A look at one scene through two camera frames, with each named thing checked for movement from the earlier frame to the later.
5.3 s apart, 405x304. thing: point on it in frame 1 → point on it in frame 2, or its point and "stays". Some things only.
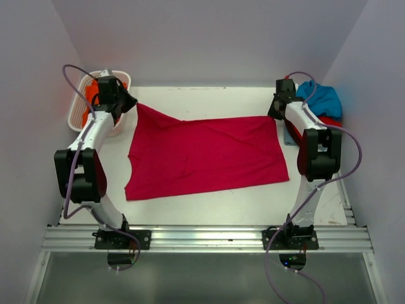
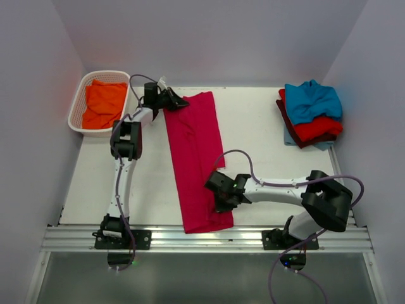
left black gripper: (131, 101) → (174, 99)
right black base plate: (290, 240) stays
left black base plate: (114, 240) stays
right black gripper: (271, 111) → (221, 208)
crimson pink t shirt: (173, 158) → (196, 152)
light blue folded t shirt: (288, 139) stays
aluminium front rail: (343, 238) stays
